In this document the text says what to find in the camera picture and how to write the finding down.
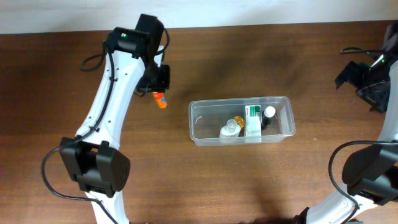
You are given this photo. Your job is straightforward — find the orange tablet tube white cap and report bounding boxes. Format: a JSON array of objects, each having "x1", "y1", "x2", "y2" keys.
[{"x1": 152, "y1": 92, "x2": 167, "y2": 109}]

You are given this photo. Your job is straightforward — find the white bottle clear cap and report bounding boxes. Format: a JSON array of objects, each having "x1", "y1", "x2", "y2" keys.
[{"x1": 219, "y1": 119, "x2": 241, "y2": 144}]

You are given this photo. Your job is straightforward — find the small jar gold lid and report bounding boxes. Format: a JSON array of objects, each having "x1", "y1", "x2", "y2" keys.
[{"x1": 233, "y1": 116, "x2": 245, "y2": 129}]

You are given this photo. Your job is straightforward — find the white medicine box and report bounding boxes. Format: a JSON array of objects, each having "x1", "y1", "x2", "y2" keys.
[{"x1": 244, "y1": 105, "x2": 262, "y2": 144}]

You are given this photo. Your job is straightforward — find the dark bottle white cap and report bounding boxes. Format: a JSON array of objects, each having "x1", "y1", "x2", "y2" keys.
[{"x1": 261, "y1": 106, "x2": 276, "y2": 130}]

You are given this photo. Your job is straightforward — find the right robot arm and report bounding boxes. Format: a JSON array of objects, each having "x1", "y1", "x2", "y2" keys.
[{"x1": 291, "y1": 22, "x2": 397, "y2": 224}]

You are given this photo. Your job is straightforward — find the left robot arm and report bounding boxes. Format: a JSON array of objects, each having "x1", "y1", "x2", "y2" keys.
[{"x1": 57, "y1": 14, "x2": 170, "y2": 223}]

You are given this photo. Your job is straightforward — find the clear plastic container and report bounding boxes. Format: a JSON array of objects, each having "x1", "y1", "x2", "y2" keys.
[{"x1": 188, "y1": 96, "x2": 295, "y2": 146}]

